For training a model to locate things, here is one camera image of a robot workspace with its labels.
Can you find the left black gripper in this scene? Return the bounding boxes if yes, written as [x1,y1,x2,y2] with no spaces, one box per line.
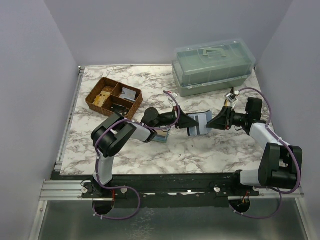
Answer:
[152,105,199,129]

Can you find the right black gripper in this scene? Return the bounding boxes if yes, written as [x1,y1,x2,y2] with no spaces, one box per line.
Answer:
[205,106,248,131]

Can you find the black leather card holder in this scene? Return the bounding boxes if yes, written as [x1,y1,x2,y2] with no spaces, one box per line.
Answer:
[187,110,213,137]

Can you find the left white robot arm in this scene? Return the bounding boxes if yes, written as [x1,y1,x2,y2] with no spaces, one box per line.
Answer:
[91,106,199,198]

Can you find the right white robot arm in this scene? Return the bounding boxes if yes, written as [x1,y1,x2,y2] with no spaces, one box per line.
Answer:
[206,97,303,196]

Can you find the gold cards in basket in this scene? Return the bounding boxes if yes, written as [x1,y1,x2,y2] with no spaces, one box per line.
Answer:
[93,91,111,107]

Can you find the green plastic storage box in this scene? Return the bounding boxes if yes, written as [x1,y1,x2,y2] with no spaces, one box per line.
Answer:
[171,39,256,97]

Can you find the black item in basket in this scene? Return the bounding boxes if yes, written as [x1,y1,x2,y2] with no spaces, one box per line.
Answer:
[110,104,129,116]

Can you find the brown woven divided basket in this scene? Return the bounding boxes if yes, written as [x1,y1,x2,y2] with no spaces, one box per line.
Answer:
[85,77,143,120]

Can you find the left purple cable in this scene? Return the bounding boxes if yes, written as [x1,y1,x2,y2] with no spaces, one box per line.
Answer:
[94,91,181,221]

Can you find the purple cable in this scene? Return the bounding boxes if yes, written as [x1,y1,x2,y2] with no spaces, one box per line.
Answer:
[229,87,302,220]
[94,91,181,221]

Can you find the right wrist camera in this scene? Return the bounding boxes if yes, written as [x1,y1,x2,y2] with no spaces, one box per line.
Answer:
[224,91,240,108]

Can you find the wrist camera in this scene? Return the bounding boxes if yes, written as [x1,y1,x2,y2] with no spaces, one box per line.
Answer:
[224,91,240,108]
[167,91,178,107]

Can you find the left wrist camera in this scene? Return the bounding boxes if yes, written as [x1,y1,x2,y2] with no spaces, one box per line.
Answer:
[167,91,178,107]

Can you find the black metal base rail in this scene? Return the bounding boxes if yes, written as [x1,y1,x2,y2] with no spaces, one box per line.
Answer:
[51,172,259,212]

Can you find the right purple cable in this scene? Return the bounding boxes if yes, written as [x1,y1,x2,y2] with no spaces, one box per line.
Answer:
[229,87,302,220]

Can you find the aluminium frame rail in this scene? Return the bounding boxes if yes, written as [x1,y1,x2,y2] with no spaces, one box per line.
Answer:
[53,66,86,172]

